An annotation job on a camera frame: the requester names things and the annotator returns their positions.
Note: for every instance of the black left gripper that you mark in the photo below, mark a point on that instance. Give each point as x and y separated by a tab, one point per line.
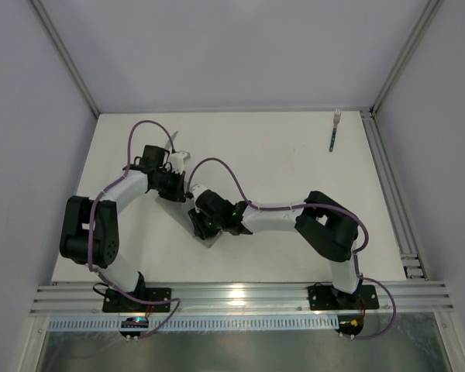
174	190

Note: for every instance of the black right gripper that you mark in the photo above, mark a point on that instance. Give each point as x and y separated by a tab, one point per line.
200	223

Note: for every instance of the grey cloth napkin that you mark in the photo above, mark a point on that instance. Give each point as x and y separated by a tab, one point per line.
179	213

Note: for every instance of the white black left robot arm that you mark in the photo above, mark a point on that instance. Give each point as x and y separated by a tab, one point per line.
90	232

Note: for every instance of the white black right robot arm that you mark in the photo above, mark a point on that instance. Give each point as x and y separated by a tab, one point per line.
327	227

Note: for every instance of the left controller board with led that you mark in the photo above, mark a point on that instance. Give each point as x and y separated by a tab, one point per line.
133	327

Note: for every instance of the right black connector board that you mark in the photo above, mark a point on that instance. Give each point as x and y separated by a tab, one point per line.
349	325

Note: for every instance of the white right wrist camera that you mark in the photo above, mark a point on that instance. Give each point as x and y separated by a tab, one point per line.
197	190

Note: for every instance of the green handled knife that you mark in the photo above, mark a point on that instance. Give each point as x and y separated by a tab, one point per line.
170	142

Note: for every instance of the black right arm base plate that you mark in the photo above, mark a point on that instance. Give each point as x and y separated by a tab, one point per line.
322	297

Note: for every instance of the green handled fork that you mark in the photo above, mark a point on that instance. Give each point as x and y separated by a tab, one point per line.
335	122

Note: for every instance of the slotted grey cable duct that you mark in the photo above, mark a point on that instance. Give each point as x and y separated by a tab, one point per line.
206	323

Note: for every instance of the aluminium front rail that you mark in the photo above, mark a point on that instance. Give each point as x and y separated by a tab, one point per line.
250	298

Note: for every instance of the aluminium rail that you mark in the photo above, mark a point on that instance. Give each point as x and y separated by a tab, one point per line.
250	298
401	223

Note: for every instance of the aluminium right side rail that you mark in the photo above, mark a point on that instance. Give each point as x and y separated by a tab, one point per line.
401	223

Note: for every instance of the aluminium left corner post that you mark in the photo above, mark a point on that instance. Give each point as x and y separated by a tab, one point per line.
45	21

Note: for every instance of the aluminium corner post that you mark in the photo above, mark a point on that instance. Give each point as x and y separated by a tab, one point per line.
414	38
45	21

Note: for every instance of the aluminium right corner post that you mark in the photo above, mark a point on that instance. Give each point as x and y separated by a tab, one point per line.
414	38

